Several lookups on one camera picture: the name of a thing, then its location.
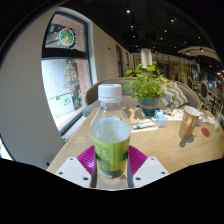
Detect flat round red coaster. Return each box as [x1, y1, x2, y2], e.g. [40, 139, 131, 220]
[200, 127, 211, 138]

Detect printed paper leaflet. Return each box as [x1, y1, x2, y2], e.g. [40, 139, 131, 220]
[165, 109, 185, 122]

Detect group of dining chairs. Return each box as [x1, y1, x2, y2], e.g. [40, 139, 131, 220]
[186, 74, 224, 114]

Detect green potted plant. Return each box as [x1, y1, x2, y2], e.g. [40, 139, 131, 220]
[123, 64, 176, 117]

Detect clear bottle with green label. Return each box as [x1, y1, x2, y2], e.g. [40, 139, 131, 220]
[89, 83, 133, 189]

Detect long white flat box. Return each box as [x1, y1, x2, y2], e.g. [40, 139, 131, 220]
[132, 119, 158, 132]

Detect grey chevron pillow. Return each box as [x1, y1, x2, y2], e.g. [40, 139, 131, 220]
[160, 81, 189, 109]

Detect ceiling spot lights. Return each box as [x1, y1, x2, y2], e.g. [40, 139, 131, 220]
[124, 8, 208, 54]

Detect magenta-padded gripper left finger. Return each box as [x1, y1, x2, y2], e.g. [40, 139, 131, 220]
[54, 144, 98, 189]

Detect wreath window sticker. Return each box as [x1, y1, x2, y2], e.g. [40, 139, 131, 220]
[58, 27, 76, 47]

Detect tan ceramic mug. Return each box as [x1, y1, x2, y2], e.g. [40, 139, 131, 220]
[178, 105, 201, 140]

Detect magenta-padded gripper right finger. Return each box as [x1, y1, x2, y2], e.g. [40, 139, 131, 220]
[127, 144, 170, 189]

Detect small blue box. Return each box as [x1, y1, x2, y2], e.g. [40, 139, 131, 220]
[154, 109, 168, 128]

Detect clear drinking glass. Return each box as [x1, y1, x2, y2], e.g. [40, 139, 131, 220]
[213, 111, 224, 132]

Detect christmas tree window sticker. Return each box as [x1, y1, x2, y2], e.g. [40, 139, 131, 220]
[62, 59, 81, 91]

